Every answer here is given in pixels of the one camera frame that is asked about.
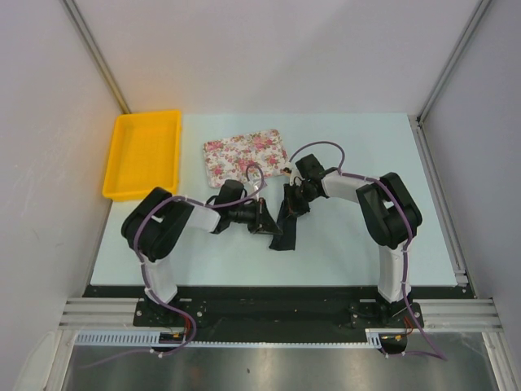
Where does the right aluminium frame post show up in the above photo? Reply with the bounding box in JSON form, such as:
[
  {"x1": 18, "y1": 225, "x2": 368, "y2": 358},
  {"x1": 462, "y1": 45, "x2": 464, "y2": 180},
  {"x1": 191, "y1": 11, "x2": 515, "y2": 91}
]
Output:
[{"x1": 418, "y1": 0, "x2": 494, "y2": 123}]

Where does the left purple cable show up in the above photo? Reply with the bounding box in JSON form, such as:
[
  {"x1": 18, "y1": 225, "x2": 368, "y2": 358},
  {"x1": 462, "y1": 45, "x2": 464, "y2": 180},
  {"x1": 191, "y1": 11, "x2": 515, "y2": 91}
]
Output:
[{"x1": 77, "y1": 163, "x2": 268, "y2": 370}]

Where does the left aluminium frame post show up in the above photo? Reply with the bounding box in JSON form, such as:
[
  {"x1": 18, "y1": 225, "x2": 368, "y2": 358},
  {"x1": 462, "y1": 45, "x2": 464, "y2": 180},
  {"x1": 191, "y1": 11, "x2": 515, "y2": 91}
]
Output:
[{"x1": 59, "y1": 0, "x2": 131, "y2": 114}]

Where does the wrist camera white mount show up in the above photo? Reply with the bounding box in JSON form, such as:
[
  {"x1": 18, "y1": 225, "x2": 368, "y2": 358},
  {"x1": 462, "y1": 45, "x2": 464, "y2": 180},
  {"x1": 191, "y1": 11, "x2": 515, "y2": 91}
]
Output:
[
  {"x1": 250, "y1": 181, "x2": 265, "y2": 200},
  {"x1": 281, "y1": 165, "x2": 292, "y2": 177}
]

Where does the aluminium frame post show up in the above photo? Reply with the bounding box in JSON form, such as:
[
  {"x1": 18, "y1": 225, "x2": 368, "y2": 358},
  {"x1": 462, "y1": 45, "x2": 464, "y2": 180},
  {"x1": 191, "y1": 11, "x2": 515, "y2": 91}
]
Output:
[
  {"x1": 418, "y1": 0, "x2": 494, "y2": 123},
  {"x1": 59, "y1": 0, "x2": 131, "y2": 114}
]

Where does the white slotted cable duct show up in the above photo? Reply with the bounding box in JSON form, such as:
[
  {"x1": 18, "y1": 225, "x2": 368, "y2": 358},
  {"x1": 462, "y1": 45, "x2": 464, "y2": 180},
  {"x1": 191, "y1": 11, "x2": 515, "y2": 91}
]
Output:
[{"x1": 75, "y1": 330, "x2": 381, "y2": 349}]

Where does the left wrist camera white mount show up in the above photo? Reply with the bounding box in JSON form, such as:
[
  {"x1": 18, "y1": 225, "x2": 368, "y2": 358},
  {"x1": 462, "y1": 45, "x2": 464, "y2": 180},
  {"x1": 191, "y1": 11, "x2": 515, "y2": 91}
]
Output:
[{"x1": 250, "y1": 181, "x2": 265, "y2": 200}]

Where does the purple cable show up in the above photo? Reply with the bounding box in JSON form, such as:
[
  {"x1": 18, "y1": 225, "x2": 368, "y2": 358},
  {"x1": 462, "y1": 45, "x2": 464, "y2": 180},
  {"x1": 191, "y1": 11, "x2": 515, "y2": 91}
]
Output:
[
  {"x1": 287, "y1": 140, "x2": 447, "y2": 362},
  {"x1": 77, "y1": 163, "x2": 268, "y2": 370}
]

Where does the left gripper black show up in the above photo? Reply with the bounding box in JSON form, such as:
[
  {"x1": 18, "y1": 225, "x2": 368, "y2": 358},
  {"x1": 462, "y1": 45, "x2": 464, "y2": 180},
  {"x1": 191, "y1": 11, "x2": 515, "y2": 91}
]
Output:
[{"x1": 229, "y1": 198, "x2": 282, "y2": 235}]

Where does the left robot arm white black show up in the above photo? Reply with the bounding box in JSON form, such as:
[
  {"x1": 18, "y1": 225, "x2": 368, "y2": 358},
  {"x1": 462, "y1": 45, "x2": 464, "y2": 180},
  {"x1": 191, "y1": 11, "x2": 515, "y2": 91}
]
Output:
[{"x1": 121, "y1": 179, "x2": 282, "y2": 326}]

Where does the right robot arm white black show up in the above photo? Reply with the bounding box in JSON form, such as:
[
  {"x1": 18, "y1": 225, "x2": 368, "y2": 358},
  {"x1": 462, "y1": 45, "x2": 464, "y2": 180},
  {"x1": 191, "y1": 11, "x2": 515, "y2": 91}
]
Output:
[{"x1": 269, "y1": 154, "x2": 422, "y2": 327}]

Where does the yellow plastic bin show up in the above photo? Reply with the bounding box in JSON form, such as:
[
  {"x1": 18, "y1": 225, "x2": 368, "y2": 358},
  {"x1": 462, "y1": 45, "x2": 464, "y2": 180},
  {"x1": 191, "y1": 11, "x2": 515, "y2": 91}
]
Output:
[{"x1": 102, "y1": 110, "x2": 182, "y2": 202}]

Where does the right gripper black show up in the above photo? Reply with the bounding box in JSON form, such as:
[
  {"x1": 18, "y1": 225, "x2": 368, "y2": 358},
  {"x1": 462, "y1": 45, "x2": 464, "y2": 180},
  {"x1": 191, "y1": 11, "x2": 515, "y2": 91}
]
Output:
[{"x1": 280, "y1": 183, "x2": 318, "y2": 223}]

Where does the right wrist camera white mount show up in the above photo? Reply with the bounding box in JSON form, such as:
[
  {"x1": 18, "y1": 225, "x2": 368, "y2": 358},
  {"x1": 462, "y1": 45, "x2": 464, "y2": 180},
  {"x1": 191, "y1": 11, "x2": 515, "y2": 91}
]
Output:
[{"x1": 281, "y1": 165, "x2": 292, "y2": 177}]

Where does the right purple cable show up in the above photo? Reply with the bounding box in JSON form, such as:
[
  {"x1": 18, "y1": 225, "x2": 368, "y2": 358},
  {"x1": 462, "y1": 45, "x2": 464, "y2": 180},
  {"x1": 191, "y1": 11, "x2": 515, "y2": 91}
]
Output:
[{"x1": 287, "y1": 140, "x2": 447, "y2": 362}]

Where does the floral pattern tray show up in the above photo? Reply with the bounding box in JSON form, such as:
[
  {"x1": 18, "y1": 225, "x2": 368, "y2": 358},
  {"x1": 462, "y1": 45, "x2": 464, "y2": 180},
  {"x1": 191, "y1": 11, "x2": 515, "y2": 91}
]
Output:
[{"x1": 203, "y1": 129, "x2": 288, "y2": 188}]

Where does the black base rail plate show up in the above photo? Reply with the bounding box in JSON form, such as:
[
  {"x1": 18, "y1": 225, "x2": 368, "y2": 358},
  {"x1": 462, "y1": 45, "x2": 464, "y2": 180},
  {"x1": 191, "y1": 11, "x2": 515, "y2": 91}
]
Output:
[{"x1": 83, "y1": 284, "x2": 424, "y2": 344}]

